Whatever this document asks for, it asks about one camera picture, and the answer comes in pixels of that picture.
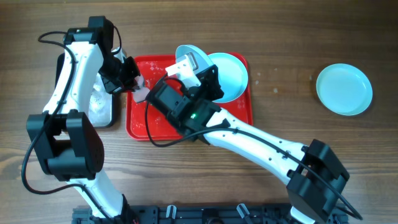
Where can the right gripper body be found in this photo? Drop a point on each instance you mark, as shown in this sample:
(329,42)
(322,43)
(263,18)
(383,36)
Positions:
(212,83)

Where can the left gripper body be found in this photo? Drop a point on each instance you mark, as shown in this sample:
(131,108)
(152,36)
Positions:
(130,75)

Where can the pink sponge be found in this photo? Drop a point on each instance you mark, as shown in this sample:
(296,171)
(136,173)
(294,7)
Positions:
(139,90)

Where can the light blue plate bottom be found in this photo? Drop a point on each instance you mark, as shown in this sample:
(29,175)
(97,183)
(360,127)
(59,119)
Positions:
(199,60)

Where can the light blue plate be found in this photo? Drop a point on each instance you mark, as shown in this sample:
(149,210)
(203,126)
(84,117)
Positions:
(232,76)
(344,89)
(199,60)

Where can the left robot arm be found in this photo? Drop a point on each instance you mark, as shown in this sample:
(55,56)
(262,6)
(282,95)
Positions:
(62,137)

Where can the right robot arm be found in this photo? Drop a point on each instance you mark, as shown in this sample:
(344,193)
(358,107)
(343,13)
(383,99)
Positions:
(313,175)

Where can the red plastic tray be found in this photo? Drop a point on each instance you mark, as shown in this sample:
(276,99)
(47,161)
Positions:
(152,68)

